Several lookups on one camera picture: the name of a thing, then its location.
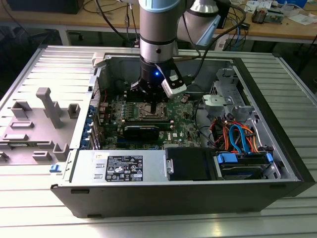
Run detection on metal socket cover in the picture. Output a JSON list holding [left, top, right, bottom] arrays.
[[138, 102, 169, 119]]

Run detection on grey metal device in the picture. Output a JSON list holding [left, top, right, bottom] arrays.
[[266, 4, 285, 25]]

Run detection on printed leaflets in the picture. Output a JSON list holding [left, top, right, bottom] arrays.
[[244, 0, 273, 13]]

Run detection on orange power wires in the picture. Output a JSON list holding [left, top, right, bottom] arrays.
[[210, 118, 262, 154]]

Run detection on blue SATA wire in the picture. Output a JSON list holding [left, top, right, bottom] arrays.
[[229, 124, 251, 156]]

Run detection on RAM slot black latches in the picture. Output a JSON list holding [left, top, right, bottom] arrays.
[[123, 122, 173, 126], [123, 118, 173, 122]]

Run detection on wooden desk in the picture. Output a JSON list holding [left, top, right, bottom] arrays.
[[0, 0, 317, 45]]

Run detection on silver power supply unit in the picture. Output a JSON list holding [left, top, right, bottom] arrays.
[[69, 149, 169, 184]]

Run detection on black graphics card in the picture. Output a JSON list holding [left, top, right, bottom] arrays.
[[123, 125, 160, 141]]

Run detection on black tower box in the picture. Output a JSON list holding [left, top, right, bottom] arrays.
[[217, 0, 232, 30]]

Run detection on hard disk blue carrier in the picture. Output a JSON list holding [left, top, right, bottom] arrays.
[[214, 152, 274, 180]]

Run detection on white paper sheet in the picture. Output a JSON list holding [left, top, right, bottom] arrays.
[[288, 13, 317, 25]]

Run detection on silver metal bracket plate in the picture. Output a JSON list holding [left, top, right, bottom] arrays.
[[202, 94, 235, 107]]

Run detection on light grey case handle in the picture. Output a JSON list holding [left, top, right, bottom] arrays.
[[91, 51, 111, 69]]

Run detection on black PC case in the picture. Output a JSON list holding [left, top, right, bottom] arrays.
[[50, 51, 316, 219]]

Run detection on blue cable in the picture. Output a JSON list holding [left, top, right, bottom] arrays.
[[235, 23, 248, 49]]

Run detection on silver drive cage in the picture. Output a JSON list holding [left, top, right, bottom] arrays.
[[202, 67, 261, 124]]

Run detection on green motherboard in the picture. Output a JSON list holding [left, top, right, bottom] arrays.
[[99, 93, 211, 151]]

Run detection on black computer box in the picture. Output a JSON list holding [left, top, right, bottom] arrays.
[[6, 0, 84, 14]]

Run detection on metal heat sink cooler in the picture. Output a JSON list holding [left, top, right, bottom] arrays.
[[252, 6, 267, 25]]

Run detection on grey parts rack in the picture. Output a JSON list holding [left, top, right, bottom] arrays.
[[0, 86, 82, 166]]

